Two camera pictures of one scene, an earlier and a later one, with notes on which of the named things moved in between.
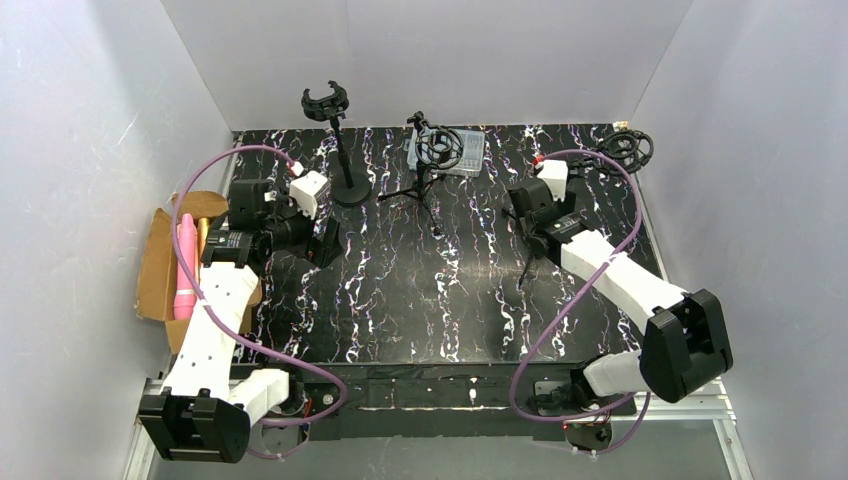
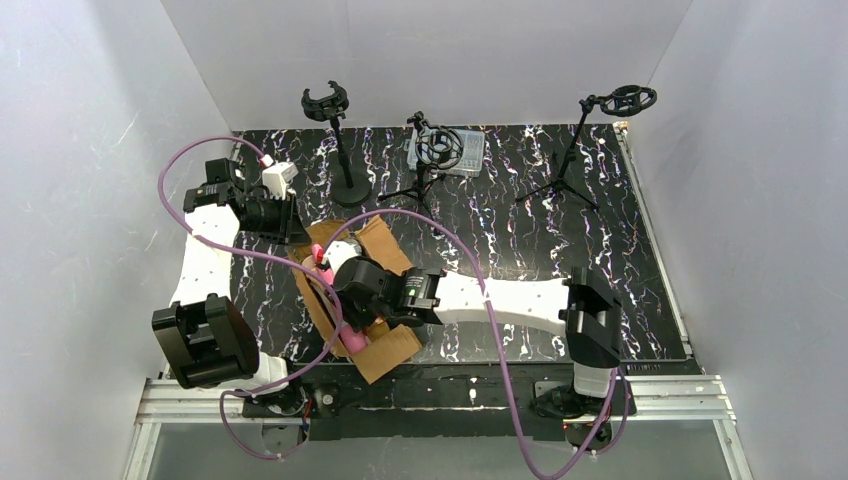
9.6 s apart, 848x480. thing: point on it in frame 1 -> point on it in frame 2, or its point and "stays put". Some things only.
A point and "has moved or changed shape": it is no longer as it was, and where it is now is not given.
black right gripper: (536, 240) -> (351, 296)
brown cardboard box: (155, 298) -> (375, 349)
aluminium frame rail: (717, 411) stays put
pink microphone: (185, 292) has moved or changed shape
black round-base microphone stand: (354, 187) stays put
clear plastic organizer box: (471, 162) stays put
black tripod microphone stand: (620, 154) -> (622, 102)
